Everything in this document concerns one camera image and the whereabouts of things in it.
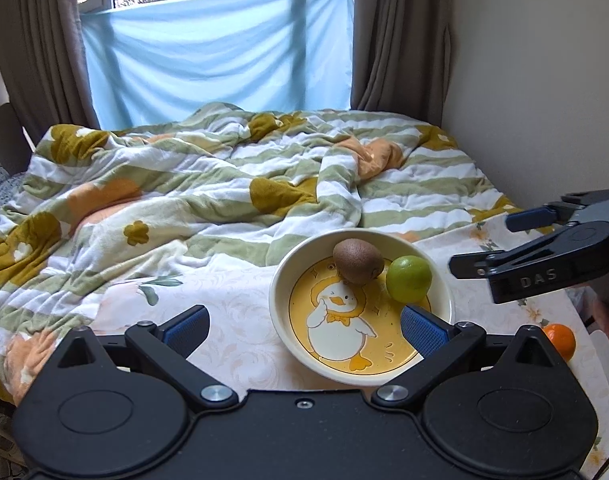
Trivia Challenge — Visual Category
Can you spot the green lime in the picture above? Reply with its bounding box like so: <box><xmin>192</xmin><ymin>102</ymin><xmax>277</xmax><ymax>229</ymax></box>
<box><xmin>386</xmin><ymin>255</ymin><xmax>433</xmax><ymax>304</ymax></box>

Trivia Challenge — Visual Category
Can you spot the small orange mandarin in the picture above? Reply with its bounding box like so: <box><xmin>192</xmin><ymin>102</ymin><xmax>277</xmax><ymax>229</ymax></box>
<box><xmin>543</xmin><ymin>323</ymin><xmax>577</xmax><ymax>362</ymax></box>

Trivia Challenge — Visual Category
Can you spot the white floral tablecloth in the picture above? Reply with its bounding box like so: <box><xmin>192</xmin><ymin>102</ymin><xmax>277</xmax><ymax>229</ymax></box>
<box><xmin>92</xmin><ymin>216</ymin><xmax>609</xmax><ymax>474</ymax></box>

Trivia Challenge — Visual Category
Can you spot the cream duck pattern bowl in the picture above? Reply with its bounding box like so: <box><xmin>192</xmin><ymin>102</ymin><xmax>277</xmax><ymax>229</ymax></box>
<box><xmin>269</xmin><ymin>229</ymin><xmax>429</xmax><ymax>387</ymax></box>

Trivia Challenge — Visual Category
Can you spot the brown kiwi fruit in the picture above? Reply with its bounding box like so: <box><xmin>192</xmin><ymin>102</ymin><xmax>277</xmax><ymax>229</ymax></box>
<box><xmin>333</xmin><ymin>238</ymin><xmax>385</xmax><ymax>285</ymax></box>

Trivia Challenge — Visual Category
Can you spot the striped floral quilt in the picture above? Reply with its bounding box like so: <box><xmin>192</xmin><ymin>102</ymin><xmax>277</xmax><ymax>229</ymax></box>
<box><xmin>0</xmin><ymin>103</ymin><xmax>513</xmax><ymax>403</ymax></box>

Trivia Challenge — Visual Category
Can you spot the brown right curtain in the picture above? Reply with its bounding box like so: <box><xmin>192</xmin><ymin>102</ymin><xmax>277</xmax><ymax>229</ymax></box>
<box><xmin>350</xmin><ymin>0</ymin><xmax>451</xmax><ymax>125</ymax></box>

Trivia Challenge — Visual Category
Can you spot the brown curtain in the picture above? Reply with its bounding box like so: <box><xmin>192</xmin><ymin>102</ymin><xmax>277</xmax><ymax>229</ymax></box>
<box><xmin>0</xmin><ymin>0</ymin><xmax>99</xmax><ymax>142</ymax></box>
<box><xmin>350</xmin><ymin>0</ymin><xmax>451</xmax><ymax>125</ymax></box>

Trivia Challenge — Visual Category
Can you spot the grey bed headboard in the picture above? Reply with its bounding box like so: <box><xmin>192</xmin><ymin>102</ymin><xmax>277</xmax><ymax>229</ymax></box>
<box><xmin>0</xmin><ymin>103</ymin><xmax>32</xmax><ymax>174</ymax></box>

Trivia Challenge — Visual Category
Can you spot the light blue window sheet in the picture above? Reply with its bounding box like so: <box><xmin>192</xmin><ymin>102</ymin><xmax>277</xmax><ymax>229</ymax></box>
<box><xmin>81</xmin><ymin>0</ymin><xmax>355</xmax><ymax>129</ymax></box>

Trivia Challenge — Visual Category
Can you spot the brown left curtain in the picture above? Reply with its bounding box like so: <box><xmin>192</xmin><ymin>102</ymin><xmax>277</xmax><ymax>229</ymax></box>
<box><xmin>0</xmin><ymin>0</ymin><xmax>99</xmax><ymax>142</ymax></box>

